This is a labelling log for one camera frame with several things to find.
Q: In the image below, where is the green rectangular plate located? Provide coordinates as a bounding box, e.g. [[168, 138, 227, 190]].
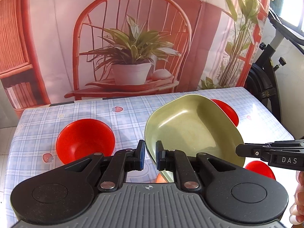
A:
[[144, 94, 245, 167]]

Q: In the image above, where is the person's right hand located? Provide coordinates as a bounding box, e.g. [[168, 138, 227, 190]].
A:
[[289, 171, 304, 225]]

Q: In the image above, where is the orange plate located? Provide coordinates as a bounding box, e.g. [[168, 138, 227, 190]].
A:
[[156, 173, 167, 183]]

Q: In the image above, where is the large red bowl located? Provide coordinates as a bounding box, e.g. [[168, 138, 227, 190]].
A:
[[245, 161, 276, 180]]

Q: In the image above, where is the small red bowl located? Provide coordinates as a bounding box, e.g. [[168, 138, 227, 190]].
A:
[[56, 118, 115, 164]]

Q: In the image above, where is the medium red bowl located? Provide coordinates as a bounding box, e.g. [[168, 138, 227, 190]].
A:
[[211, 99, 239, 127]]

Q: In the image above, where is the blue plaid strawberry tablecloth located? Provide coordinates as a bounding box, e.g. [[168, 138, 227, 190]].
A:
[[1, 88, 293, 227]]

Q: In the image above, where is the black exercise bike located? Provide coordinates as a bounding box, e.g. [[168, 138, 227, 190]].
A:
[[244, 9, 303, 121]]

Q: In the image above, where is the printed room backdrop cloth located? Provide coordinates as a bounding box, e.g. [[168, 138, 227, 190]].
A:
[[1, 0, 271, 116]]

